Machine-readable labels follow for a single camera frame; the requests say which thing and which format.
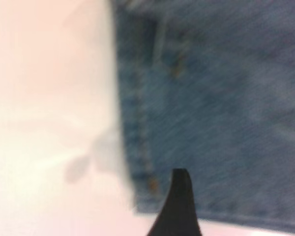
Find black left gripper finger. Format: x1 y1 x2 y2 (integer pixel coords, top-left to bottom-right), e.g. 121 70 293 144
146 168 203 236

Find blue denim jeans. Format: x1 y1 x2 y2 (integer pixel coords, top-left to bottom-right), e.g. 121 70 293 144
112 0 295 233

